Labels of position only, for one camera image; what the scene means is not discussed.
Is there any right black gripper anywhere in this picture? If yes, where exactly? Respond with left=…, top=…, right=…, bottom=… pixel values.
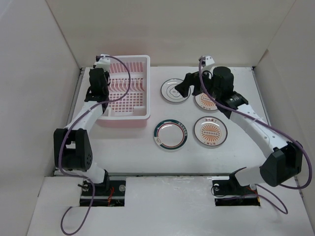
left=174, top=66, right=221, bottom=99

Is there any white plate green red rim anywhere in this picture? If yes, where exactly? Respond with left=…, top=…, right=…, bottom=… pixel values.
left=153, top=119, right=188, bottom=151

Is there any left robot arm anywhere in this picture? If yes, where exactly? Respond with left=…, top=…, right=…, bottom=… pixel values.
left=54, top=68, right=110, bottom=195

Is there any purple cable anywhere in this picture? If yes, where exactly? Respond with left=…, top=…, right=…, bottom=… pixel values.
left=198, top=57, right=311, bottom=215
left=58, top=55, right=131, bottom=234

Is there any upper orange sunburst plate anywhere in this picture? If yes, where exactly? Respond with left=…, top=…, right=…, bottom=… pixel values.
left=194, top=89, right=219, bottom=112

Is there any pink plastic dish rack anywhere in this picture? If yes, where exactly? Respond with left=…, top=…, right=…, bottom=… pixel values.
left=97, top=55, right=150, bottom=128

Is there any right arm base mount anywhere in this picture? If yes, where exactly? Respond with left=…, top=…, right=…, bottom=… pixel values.
left=211, top=179, right=260, bottom=207

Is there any lower orange sunburst plate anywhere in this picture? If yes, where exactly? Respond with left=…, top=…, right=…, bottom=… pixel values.
left=193, top=116, right=228, bottom=147

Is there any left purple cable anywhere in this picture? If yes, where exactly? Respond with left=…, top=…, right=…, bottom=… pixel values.
left=58, top=55, right=131, bottom=234

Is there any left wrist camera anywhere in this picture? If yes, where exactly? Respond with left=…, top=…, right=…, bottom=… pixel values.
left=93, top=54, right=111, bottom=72

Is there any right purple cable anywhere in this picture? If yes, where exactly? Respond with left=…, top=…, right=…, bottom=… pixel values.
left=198, top=57, right=311, bottom=215

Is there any orange sunburst plate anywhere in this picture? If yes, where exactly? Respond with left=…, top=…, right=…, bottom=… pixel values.
left=193, top=116, right=228, bottom=147
left=194, top=89, right=219, bottom=112

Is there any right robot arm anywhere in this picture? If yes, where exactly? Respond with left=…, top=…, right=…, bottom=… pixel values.
left=175, top=66, right=302, bottom=194

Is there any white plate with flower emblem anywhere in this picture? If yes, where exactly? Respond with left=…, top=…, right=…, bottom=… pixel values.
left=161, top=78, right=191, bottom=103

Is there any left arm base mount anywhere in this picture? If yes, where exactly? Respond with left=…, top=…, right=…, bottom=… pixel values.
left=78, top=179, right=126, bottom=207

